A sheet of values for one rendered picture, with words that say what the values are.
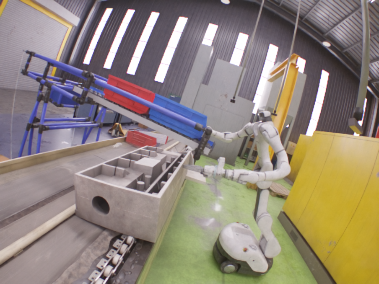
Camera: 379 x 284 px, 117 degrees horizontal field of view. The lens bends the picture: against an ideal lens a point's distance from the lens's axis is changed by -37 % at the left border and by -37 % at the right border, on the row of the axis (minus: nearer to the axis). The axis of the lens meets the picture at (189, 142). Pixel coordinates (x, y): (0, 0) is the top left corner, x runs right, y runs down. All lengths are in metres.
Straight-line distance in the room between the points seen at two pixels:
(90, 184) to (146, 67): 11.20
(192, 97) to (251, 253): 6.14
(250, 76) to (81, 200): 10.92
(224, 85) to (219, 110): 1.75
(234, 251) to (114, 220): 1.26
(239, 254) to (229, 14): 12.39
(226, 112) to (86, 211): 6.62
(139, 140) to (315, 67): 12.27
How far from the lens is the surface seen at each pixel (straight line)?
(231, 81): 8.52
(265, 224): 1.84
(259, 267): 1.96
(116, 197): 0.69
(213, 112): 7.05
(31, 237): 0.72
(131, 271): 0.67
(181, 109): 0.92
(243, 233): 2.12
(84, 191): 0.77
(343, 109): 14.16
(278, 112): 5.10
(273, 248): 2.05
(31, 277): 0.65
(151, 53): 11.97
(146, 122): 0.97
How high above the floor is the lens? 1.29
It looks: 8 degrees down
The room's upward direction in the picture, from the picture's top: 19 degrees clockwise
